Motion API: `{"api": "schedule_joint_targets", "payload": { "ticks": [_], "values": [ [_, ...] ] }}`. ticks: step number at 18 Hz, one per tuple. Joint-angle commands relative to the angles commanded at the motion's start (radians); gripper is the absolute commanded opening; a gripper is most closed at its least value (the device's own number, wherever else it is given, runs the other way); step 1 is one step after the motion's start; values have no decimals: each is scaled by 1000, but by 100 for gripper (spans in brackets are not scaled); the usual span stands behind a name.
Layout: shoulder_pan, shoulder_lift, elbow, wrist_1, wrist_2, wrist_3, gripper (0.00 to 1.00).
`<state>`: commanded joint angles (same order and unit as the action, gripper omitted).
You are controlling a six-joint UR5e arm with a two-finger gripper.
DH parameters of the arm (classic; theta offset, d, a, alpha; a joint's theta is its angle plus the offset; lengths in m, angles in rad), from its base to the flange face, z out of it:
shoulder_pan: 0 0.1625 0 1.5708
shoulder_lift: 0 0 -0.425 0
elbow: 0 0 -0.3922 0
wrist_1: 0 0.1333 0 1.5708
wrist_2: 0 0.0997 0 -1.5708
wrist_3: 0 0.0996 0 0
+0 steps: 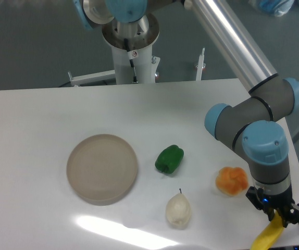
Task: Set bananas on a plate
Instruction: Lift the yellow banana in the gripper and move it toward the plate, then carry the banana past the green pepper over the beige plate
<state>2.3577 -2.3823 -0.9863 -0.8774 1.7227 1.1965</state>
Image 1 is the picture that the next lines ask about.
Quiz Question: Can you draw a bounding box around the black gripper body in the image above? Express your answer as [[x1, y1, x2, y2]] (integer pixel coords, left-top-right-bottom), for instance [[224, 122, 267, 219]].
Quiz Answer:
[[245, 186, 299, 221]]

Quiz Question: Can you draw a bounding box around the yellow banana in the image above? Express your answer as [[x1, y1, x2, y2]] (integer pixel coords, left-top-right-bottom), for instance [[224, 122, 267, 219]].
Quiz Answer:
[[250, 212, 284, 250]]

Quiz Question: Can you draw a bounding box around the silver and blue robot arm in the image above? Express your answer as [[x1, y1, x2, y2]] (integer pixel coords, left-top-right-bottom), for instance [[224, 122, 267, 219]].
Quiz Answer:
[[74, 1, 299, 227]]

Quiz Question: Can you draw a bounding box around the beige round plate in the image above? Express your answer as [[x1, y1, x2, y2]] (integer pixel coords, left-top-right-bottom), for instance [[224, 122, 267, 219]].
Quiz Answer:
[[66, 134, 138, 206]]

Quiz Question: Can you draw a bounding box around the white pear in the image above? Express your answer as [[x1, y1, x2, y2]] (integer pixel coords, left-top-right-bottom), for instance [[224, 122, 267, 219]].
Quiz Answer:
[[165, 189, 192, 229]]

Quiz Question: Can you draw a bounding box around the green bell pepper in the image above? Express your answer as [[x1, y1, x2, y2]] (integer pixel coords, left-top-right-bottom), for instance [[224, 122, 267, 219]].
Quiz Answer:
[[155, 145, 184, 174]]

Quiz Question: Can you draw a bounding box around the white right frame post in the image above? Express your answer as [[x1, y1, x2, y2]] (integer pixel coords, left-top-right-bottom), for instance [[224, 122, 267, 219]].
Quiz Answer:
[[195, 47, 206, 81]]

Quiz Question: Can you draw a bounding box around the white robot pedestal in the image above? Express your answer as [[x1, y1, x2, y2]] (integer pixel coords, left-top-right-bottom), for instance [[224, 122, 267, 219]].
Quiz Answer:
[[111, 45, 160, 85]]

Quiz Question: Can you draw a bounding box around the black cable on pedestal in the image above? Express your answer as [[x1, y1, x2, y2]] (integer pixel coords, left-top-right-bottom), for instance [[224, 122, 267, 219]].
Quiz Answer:
[[123, 38, 139, 84]]

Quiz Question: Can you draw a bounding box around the white left frame bracket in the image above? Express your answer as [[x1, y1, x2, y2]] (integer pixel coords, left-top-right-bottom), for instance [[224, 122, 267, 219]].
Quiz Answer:
[[68, 70, 115, 86]]

